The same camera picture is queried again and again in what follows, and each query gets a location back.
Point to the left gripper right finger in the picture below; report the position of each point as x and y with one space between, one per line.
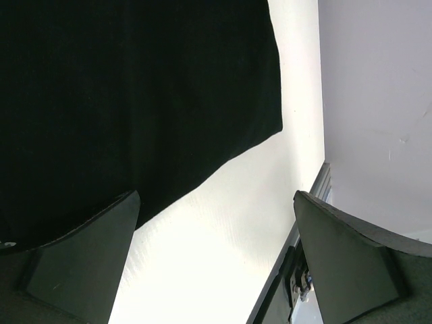
361 272

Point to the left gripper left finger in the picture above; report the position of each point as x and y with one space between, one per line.
75 278

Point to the black daisy print t-shirt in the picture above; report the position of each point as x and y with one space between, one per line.
99 98

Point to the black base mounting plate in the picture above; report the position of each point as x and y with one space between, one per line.
287 286

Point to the left aluminium frame post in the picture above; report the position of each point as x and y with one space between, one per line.
321 187

